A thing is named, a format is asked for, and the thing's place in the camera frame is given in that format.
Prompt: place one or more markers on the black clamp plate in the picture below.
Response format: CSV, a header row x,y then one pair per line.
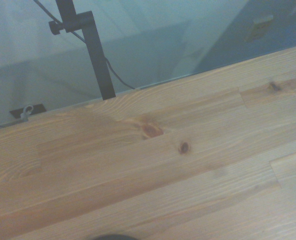
x,y
36,109

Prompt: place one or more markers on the black camera stand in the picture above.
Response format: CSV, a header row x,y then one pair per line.
x,y
95,55

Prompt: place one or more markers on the beige wall outlet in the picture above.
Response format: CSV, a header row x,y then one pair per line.
x,y
258,27

